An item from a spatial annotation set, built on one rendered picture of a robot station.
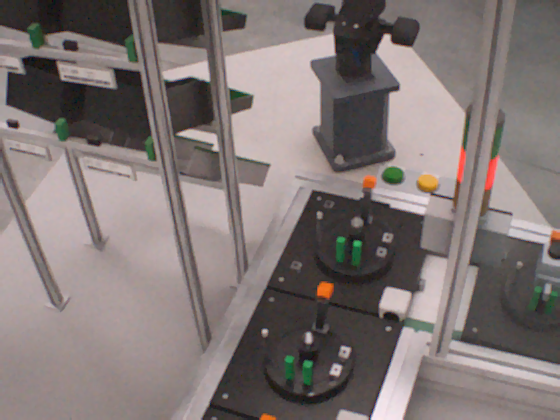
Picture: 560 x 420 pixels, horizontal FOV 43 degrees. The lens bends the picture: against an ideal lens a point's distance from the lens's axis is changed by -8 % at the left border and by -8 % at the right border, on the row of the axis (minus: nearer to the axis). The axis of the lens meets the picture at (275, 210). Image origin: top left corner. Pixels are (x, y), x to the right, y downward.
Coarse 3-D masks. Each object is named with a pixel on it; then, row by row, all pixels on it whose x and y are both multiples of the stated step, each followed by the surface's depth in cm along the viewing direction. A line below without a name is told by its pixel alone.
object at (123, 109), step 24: (120, 72) 111; (96, 96) 104; (120, 96) 102; (144, 96) 100; (168, 96) 102; (192, 96) 108; (240, 96) 125; (96, 120) 105; (120, 120) 103; (144, 120) 101; (192, 120) 110
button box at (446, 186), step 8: (384, 168) 147; (400, 168) 146; (376, 176) 145; (408, 176) 145; (416, 176) 145; (440, 176) 144; (376, 184) 144; (384, 184) 144; (392, 184) 143; (400, 184) 143; (408, 184) 143; (416, 184) 143; (440, 184) 143; (448, 184) 143; (408, 192) 142; (416, 192) 142; (424, 192) 141; (432, 192) 141; (440, 192) 141; (448, 192) 141
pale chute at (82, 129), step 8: (72, 128) 128; (80, 128) 130; (88, 128) 132; (96, 128) 134; (72, 136) 128; (80, 136) 131; (96, 136) 135; (104, 136) 137; (112, 136) 119; (120, 136) 121; (112, 144) 120; (120, 144) 122
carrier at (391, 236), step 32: (320, 192) 141; (320, 224) 125; (352, 224) 126; (384, 224) 132; (416, 224) 135; (288, 256) 131; (320, 256) 128; (352, 256) 128; (384, 256) 126; (416, 256) 129; (288, 288) 126; (352, 288) 125; (384, 288) 125
